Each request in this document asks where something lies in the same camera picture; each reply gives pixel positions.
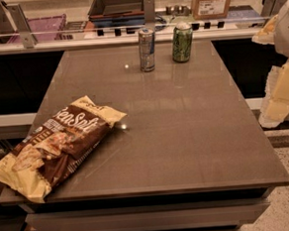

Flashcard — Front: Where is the middle metal railing bracket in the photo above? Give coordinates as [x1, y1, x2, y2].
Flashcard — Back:
[144, 0, 155, 29]

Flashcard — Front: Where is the left metal railing bracket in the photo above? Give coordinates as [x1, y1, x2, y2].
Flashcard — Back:
[7, 3, 37, 49]

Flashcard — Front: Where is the cardboard box with label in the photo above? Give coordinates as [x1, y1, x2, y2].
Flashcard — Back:
[190, 0, 231, 20]

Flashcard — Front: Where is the green soda can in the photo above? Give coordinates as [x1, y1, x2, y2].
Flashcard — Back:
[172, 21, 193, 62]

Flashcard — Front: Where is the dark open tray box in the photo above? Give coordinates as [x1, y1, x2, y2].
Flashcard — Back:
[88, 0, 145, 20]

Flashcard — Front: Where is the purple plastic crate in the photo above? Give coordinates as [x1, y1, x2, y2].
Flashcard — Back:
[6, 13, 69, 45]

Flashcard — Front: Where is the silver blue energy drink can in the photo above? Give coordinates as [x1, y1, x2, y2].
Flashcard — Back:
[138, 27, 155, 71]

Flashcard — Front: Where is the brown sea salt chip bag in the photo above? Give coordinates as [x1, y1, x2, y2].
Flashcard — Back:
[0, 97, 126, 203]

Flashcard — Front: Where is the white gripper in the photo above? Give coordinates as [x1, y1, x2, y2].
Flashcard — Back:
[251, 0, 289, 129]

